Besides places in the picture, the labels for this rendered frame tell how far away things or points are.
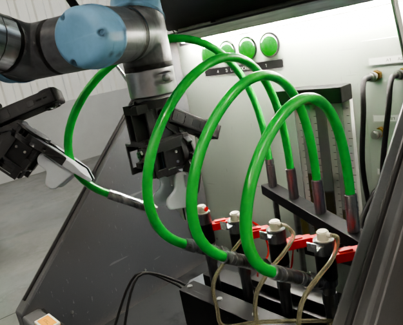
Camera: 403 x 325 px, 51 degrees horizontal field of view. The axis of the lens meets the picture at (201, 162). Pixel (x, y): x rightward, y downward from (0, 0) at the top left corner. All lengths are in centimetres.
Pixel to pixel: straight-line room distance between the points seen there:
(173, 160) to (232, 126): 40
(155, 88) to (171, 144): 9
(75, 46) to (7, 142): 27
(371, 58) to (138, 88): 40
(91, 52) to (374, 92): 50
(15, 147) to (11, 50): 21
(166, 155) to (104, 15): 23
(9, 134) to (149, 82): 26
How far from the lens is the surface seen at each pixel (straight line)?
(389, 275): 52
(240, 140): 103
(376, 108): 82
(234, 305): 75
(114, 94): 753
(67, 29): 55
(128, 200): 78
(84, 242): 99
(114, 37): 54
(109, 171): 99
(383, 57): 80
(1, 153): 76
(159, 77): 64
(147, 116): 64
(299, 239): 66
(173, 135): 67
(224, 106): 54
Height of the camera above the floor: 140
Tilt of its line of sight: 15 degrees down
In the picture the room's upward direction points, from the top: 11 degrees counter-clockwise
